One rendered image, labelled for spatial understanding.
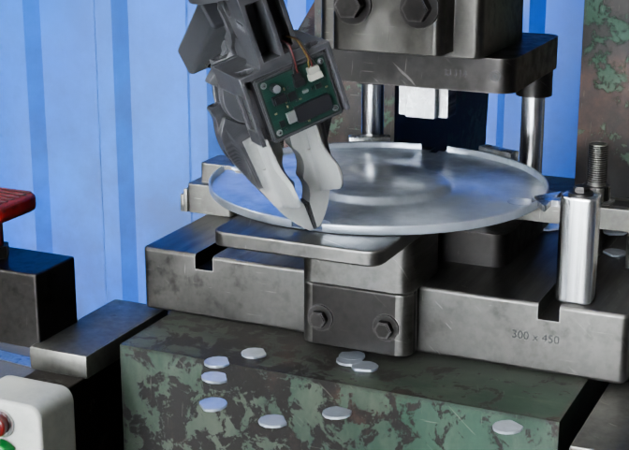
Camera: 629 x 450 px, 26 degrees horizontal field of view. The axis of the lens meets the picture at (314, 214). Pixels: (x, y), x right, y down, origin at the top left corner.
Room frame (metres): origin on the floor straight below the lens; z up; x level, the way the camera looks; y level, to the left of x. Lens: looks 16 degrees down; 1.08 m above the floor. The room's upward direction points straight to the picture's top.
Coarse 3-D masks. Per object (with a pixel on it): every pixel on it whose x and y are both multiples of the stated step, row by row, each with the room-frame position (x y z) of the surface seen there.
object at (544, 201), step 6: (558, 192) 1.09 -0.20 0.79; (534, 198) 1.07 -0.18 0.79; (540, 198) 1.07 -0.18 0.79; (546, 198) 1.07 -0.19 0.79; (552, 198) 1.07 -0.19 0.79; (558, 198) 1.07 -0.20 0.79; (540, 204) 1.05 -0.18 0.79; (546, 204) 1.05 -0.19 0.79; (552, 204) 1.06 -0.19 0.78; (558, 204) 1.06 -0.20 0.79
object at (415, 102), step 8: (400, 88) 1.24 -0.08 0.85; (408, 88) 1.23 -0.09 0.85; (416, 88) 1.23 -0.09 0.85; (424, 88) 1.22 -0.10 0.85; (400, 96) 1.24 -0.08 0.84; (408, 96) 1.23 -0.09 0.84; (416, 96) 1.23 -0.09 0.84; (424, 96) 1.22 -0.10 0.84; (432, 96) 1.22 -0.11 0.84; (440, 96) 1.23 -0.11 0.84; (448, 96) 1.22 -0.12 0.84; (400, 104) 1.24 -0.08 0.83; (408, 104) 1.23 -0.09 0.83; (416, 104) 1.23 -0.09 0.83; (424, 104) 1.22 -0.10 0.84; (432, 104) 1.22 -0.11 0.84; (440, 104) 1.22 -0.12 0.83; (448, 104) 1.22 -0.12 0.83; (400, 112) 1.24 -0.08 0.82; (408, 112) 1.23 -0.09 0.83; (416, 112) 1.23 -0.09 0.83; (424, 112) 1.22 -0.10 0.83; (432, 112) 1.22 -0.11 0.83; (440, 112) 1.22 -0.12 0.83; (448, 112) 1.23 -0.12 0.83
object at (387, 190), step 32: (288, 160) 1.23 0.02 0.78; (352, 160) 1.23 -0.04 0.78; (384, 160) 1.23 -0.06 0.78; (416, 160) 1.23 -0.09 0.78; (448, 160) 1.23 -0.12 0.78; (480, 160) 1.23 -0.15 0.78; (512, 160) 1.20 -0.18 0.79; (224, 192) 1.11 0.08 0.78; (256, 192) 1.11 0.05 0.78; (352, 192) 1.09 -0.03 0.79; (384, 192) 1.09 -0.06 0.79; (416, 192) 1.09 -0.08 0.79; (448, 192) 1.11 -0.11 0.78; (480, 192) 1.11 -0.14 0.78; (512, 192) 1.11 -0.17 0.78; (544, 192) 1.11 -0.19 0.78; (288, 224) 1.01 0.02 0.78; (352, 224) 1.02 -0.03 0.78; (384, 224) 1.02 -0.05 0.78; (416, 224) 1.02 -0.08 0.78; (448, 224) 1.00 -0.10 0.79; (480, 224) 1.01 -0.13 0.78
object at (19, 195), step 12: (0, 192) 1.19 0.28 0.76; (12, 192) 1.19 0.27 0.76; (24, 192) 1.19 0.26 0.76; (0, 204) 1.15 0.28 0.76; (12, 204) 1.16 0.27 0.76; (24, 204) 1.17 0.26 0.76; (36, 204) 1.19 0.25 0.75; (0, 216) 1.14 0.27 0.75; (12, 216) 1.15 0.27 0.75; (0, 228) 1.17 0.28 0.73; (0, 240) 1.17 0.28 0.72
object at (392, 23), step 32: (352, 0) 1.14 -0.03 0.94; (384, 0) 1.14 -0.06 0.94; (416, 0) 1.12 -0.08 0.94; (448, 0) 1.14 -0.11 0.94; (480, 0) 1.14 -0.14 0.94; (512, 0) 1.22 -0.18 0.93; (352, 32) 1.16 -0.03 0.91; (384, 32) 1.14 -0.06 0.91; (416, 32) 1.13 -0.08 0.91; (448, 32) 1.14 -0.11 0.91; (480, 32) 1.14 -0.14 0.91; (512, 32) 1.22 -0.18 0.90
